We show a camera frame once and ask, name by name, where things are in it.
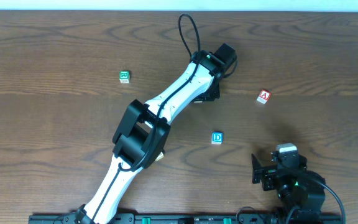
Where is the red A letter block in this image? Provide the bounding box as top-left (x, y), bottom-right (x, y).
top-left (257, 90), bottom-right (272, 104)

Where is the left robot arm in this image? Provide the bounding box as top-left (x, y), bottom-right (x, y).
top-left (74, 44), bottom-right (237, 223)

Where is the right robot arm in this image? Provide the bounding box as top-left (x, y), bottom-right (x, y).
top-left (251, 143), bottom-right (325, 223)

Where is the blue D letter block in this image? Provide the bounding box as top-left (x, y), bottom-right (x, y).
top-left (211, 132), bottom-right (223, 144)

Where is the plain wooden picture block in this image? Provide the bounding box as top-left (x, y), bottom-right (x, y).
top-left (155, 151), bottom-right (165, 161)

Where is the green R letter block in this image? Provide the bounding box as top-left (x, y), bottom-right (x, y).
top-left (119, 71), bottom-right (131, 83)

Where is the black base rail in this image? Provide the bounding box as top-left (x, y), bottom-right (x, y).
top-left (28, 212), bottom-right (343, 224)

